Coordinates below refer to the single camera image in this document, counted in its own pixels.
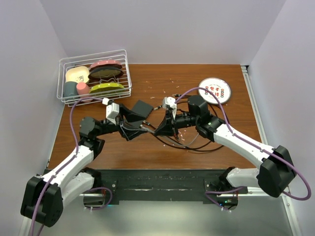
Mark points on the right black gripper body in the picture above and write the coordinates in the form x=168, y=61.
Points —
x=171, y=115

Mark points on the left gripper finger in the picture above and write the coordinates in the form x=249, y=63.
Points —
x=129, y=115
x=130, y=132

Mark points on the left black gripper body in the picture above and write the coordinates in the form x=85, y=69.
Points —
x=119, y=119

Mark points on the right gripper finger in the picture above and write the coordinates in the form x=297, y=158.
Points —
x=162, y=131
x=165, y=122

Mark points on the black network switch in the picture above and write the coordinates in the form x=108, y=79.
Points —
x=142, y=108

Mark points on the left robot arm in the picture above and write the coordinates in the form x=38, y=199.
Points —
x=46, y=196

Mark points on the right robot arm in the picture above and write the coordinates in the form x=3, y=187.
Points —
x=270, y=172

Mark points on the yellow green dotted plate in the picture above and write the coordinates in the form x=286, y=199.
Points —
x=105, y=87

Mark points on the dark brown round plate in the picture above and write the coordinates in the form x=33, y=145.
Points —
x=104, y=73

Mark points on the pink cup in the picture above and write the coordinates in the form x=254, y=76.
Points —
x=83, y=90

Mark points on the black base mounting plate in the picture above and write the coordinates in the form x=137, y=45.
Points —
x=154, y=185

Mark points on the white round printed plate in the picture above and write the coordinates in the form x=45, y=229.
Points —
x=218, y=87

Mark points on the red dotted plate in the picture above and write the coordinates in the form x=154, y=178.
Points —
x=104, y=63

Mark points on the dark grey cup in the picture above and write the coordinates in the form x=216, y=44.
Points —
x=70, y=89

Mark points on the beige square plate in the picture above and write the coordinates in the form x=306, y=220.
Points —
x=77, y=74

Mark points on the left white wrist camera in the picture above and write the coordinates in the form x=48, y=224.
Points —
x=112, y=111

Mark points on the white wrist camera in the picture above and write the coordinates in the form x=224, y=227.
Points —
x=112, y=111
x=169, y=103

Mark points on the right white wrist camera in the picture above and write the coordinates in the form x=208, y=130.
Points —
x=169, y=103

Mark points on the white wire dish rack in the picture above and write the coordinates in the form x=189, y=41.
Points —
x=86, y=60

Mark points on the aluminium frame rail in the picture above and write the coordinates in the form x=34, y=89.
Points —
x=46, y=196

